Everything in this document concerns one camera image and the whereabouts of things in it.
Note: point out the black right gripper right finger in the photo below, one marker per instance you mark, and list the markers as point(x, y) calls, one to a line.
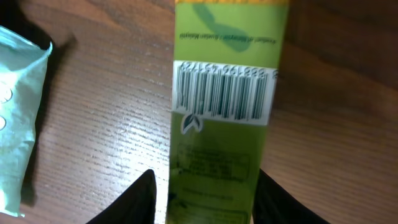
point(274, 205)

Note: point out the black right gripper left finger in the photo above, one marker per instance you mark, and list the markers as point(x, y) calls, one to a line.
point(136, 205)

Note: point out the green snack box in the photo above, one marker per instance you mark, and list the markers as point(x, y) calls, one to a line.
point(226, 59)

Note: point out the white teal wipes packet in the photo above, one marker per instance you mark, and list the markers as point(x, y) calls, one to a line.
point(23, 72)

